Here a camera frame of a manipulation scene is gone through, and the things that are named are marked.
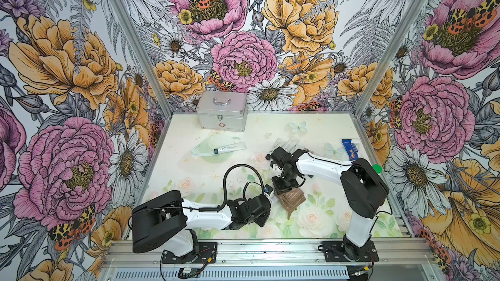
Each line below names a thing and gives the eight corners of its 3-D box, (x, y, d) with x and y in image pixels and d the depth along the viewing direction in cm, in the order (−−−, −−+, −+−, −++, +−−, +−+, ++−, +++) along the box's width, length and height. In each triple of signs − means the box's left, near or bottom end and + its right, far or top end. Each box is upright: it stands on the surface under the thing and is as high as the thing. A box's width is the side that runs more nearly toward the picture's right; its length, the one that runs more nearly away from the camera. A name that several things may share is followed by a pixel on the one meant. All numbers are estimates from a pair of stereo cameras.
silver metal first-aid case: (201, 132, 115) (194, 111, 102) (206, 109, 128) (201, 88, 115) (246, 132, 115) (245, 111, 103) (247, 109, 128) (246, 88, 115)
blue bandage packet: (347, 161, 103) (350, 157, 100) (341, 143, 110) (344, 138, 107) (357, 161, 103) (360, 157, 100) (350, 143, 110) (353, 138, 107)
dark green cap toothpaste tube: (214, 155, 105) (213, 151, 103) (214, 150, 107) (213, 147, 105) (246, 149, 108) (246, 145, 106) (245, 144, 110) (245, 141, 107)
